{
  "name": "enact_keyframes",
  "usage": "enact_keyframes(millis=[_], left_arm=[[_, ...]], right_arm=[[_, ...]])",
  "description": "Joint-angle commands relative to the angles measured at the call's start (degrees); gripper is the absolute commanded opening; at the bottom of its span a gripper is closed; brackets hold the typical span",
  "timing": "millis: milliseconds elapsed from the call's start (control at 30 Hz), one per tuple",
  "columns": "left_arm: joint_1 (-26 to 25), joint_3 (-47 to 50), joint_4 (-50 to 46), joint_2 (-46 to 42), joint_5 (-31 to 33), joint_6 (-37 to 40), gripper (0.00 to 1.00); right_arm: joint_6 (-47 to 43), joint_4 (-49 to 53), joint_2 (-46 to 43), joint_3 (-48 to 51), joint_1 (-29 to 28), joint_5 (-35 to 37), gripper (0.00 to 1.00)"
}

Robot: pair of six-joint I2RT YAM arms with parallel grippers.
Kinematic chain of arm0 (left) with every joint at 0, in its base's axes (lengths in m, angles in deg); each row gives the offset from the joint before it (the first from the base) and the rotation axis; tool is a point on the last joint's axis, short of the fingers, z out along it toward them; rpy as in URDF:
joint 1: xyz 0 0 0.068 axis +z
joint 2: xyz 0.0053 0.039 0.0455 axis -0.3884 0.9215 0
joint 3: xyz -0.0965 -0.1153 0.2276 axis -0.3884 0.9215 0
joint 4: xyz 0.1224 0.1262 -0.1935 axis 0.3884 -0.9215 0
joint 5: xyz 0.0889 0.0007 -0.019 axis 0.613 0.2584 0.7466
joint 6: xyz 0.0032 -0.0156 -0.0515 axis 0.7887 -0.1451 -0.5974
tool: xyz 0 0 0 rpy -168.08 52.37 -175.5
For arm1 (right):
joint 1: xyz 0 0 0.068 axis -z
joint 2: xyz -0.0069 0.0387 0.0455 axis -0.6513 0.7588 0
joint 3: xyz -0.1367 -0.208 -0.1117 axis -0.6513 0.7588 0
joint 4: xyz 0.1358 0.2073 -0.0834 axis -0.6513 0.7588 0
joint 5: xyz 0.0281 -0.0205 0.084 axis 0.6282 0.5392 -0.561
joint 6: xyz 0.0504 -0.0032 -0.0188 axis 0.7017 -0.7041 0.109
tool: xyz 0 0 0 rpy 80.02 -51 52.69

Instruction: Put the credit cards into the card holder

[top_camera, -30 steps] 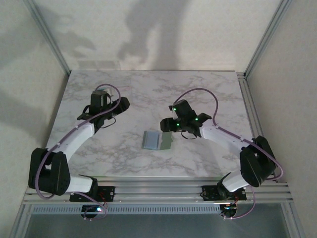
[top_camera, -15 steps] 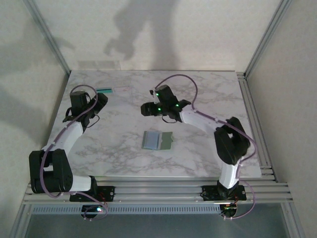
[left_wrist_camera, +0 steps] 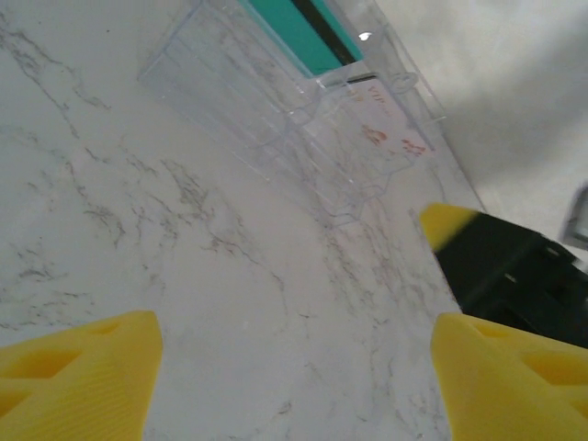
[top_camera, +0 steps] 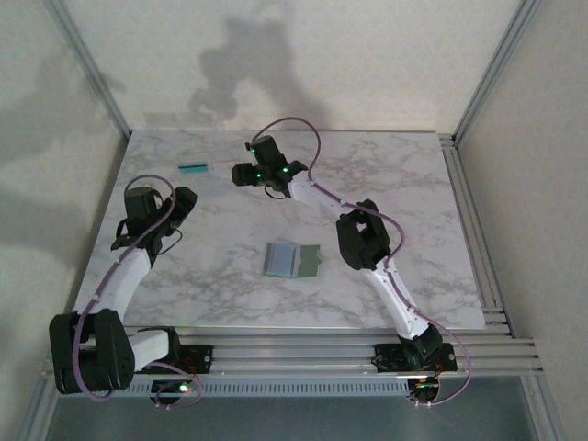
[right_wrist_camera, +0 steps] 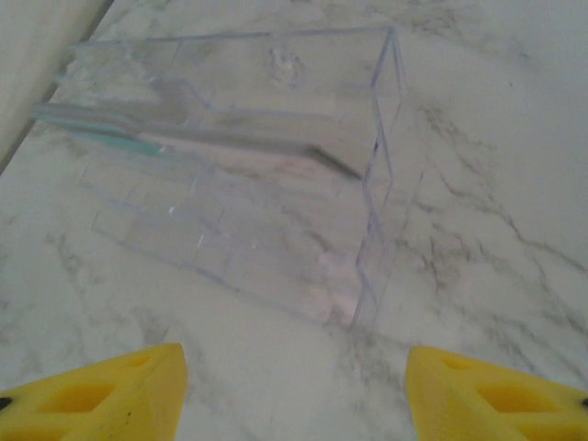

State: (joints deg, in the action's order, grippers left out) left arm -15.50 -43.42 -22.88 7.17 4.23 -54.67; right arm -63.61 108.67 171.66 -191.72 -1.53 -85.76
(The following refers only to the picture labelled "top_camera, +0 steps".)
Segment grey slotted cable duct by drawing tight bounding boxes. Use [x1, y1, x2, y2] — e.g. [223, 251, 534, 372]
[54, 379, 412, 399]

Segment aluminium frame post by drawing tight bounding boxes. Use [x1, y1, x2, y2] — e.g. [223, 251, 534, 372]
[523, 374, 571, 441]
[452, 0, 546, 144]
[45, 0, 133, 140]
[17, 376, 63, 441]

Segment green card holder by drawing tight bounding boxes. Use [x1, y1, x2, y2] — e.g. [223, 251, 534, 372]
[262, 242, 322, 279]

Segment black controller board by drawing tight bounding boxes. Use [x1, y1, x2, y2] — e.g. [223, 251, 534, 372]
[408, 377, 441, 409]
[150, 379, 203, 411]

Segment aluminium frame rails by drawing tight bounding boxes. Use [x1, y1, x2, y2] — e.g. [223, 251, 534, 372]
[40, 324, 546, 381]

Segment aluminium side rails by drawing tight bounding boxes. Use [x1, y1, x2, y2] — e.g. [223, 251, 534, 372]
[438, 132, 514, 339]

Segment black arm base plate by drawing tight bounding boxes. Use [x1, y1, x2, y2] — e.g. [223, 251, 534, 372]
[374, 342, 457, 374]
[132, 344, 215, 376]

